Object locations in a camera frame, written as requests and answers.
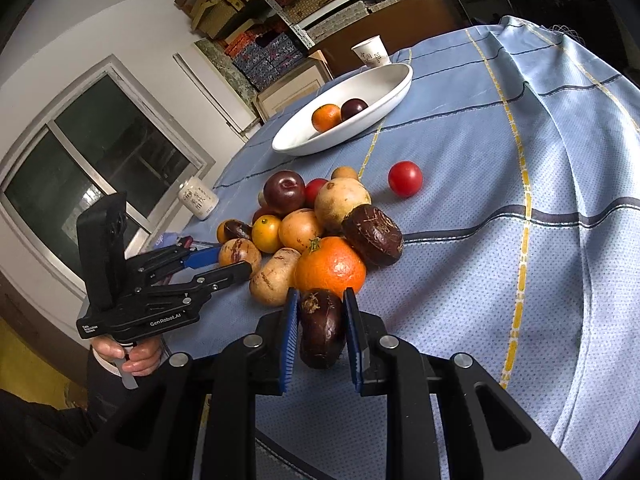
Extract large tan passion fruit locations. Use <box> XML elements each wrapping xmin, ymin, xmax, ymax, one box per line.
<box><xmin>314</xmin><ymin>177</ymin><xmax>372</xmax><ymax>235</ymax></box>

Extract person's left forearm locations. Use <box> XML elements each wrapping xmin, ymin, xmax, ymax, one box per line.
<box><xmin>0</xmin><ymin>347</ymin><xmax>168</xmax><ymax>480</ymax></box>

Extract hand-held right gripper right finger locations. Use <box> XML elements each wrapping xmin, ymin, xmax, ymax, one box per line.
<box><xmin>342</xmin><ymin>287</ymin><xmax>583</xmax><ymax>480</ymax></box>

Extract white oval bowl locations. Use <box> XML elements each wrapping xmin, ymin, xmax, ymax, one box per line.
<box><xmin>271</xmin><ymin>63</ymin><xmax>414</xmax><ymax>156</ymax></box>

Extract small dark red plum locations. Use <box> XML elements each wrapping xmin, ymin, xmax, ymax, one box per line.
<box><xmin>251</xmin><ymin>204</ymin><xmax>283</xmax><ymax>225</ymax></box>

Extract white beverage can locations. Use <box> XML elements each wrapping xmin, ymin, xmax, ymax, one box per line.
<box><xmin>178</xmin><ymin>176</ymin><xmax>220</xmax><ymax>221</ymax></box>

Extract white metal shelf rack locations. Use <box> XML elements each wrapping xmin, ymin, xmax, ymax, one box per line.
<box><xmin>220</xmin><ymin>0</ymin><xmax>481</xmax><ymax>51</ymax></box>

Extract white leaning slat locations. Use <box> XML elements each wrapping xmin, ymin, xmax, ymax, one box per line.
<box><xmin>172</xmin><ymin>52</ymin><xmax>251</xmax><ymax>141</ymax></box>

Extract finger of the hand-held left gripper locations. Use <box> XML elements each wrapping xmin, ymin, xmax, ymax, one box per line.
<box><xmin>127</xmin><ymin>245</ymin><xmax>224</xmax><ymax>281</ymax></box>
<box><xmin>140</xmin><ymin>261</ymin><xmax>253</xmax><ymax>307</ymax></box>

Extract small dark wrinkled passion fruit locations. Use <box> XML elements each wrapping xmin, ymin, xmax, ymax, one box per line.
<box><xmin>223</xmin><ymin>219</ymin><xmax>253</xmax><ymax>242</ymax></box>

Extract red cherry tomato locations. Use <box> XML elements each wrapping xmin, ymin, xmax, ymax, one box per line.
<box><xmin>304</xmin><ymin>178</ymin><xmax>329</xmax><ymax>209</ymax></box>
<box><xmin>388</xmin><ymin>160</ymin><xmax>424</xmax><ymax>198</ymax></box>

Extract orange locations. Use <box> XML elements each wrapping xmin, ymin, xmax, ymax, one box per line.
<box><xmin>294</xmin><ymin>236</ymin><xmax>367</xmax><ymax>301</ymax></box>
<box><xmin>311</xmin><ymin>103</ymin><xmax>343</xmax><ymax>134</ymax></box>

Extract white framed window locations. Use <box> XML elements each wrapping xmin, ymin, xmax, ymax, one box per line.
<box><xmin>0</xmin><ymin>55</ymin><xmax>216</xmax><ymax>301</ymax></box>

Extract light wooden picture frame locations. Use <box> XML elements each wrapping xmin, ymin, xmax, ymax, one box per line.
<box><xmin>252</xmin><ymin>57</ymin><xmax>333</xmax><ymax>123</ymax></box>

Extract small yellow citrus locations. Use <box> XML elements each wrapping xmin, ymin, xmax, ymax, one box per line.
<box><xmin>251</xmin><ymin>214</ymin><xmax>284</xmax><ymax>254</ymax></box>

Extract green marbled panel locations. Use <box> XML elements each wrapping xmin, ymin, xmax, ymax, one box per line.
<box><xmin>194</xmin><ymin>37</ymin><xmax>263</xmax><ymax>126</ymax></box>

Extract orange patterned box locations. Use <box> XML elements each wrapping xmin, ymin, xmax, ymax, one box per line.
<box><xmin>224</xmin><ymin>30</ymin><xmax>263</xmax><ymax>58</ymax></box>

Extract person's left hand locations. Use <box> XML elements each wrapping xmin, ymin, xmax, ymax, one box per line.
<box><xmin>93</xmin><ymin>338</ymin><xmax>163</xmax><ymax>376</ymax></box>

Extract brown wooden board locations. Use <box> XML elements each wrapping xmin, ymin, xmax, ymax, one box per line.
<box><xmin>312</xmin><ymin>25</ymin><xmax>381</xmax><ymax>81</ymax></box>

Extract wrinkled dark brown passion fruit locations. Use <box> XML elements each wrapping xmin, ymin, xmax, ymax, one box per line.
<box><xmin>341</xmin><ymin>204</ymin><xmax>404</xmax><ymax>267</ymax></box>

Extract white paper cup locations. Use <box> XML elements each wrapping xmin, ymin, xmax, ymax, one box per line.
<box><xmin>351</xmin><ymin>35</ymin><xmax>392</xmax><ymax>69</ymax></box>

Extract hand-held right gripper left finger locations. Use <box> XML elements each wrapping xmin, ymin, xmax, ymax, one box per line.
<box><xmin>65</xmin><ymin>287</ymin><xmax>301</xmax><ymax>480</ymax></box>

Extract blue striped tablecloth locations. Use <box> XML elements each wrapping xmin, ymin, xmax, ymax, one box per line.
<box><xmin>150</xmin><ymin>15</ymin><xmax>640</xmax><ymax>480</ymax></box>

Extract stack of blue patterned boxes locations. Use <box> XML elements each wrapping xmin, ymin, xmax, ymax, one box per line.
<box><xmin>230</xmin><ymin>32</ymin><xmax>311</xmax><ymax>93</ymax></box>

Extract dark purple passion fruit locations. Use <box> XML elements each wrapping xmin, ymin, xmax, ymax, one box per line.
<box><xmin>299</xmin><ymin>289</ymin><xmax>347</xmax><ymax>370</ymax></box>

